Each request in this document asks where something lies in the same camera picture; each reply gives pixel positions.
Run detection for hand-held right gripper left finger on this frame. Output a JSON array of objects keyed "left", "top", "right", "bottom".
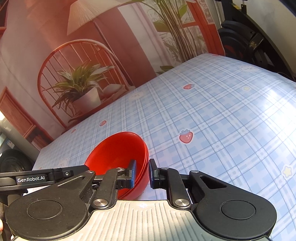
[{"left": 55, "top": 159, "right": 137, "bottom": 208}]

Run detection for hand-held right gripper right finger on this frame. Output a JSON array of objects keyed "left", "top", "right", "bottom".
[{"left": 148, "top": 159, "right": 234, "bottom": 207}]

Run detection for grey washing machine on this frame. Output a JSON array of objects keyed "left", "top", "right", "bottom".
[{"left": 0, "top": 132, "right": 40, "bottom": 174}]

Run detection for blue plaid tablecloth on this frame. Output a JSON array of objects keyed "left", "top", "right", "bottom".
[{"left": 32, "top": 53, "right": 296, "bottom": 233}]

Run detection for black exercise bike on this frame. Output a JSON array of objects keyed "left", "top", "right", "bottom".
[{"left": 217, "top": 0, "right": 296, "bottom": 82}]

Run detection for printed wall cloth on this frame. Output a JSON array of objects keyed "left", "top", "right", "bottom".
[{"left": 0, "top": 0, "right": 227, "bottom": 142}]

